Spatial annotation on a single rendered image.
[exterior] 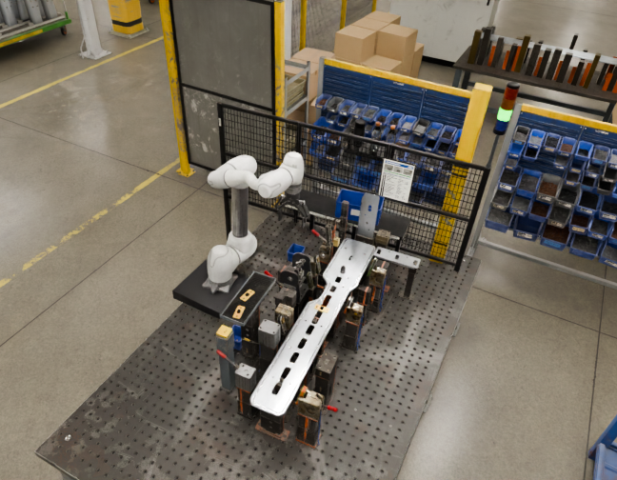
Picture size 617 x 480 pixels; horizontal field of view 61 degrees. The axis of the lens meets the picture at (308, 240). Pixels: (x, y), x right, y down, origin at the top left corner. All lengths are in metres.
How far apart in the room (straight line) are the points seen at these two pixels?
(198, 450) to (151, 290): 2.04
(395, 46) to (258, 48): 2.77
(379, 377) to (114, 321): 2.25
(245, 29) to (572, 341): 3.71
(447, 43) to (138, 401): 7.58
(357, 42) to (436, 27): 2.59
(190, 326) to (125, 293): 1.40
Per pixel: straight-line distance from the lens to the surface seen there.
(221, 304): 3.32
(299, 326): 2.87
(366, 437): 2.87
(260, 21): 4.65
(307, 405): 2.53
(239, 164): 3.04
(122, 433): 2.95
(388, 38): 7.13
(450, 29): 9.15
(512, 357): 4.38
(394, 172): 3.48
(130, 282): 4.69
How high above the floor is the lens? 3.17
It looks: 40 degrees down
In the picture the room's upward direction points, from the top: 3 degrees clockwise
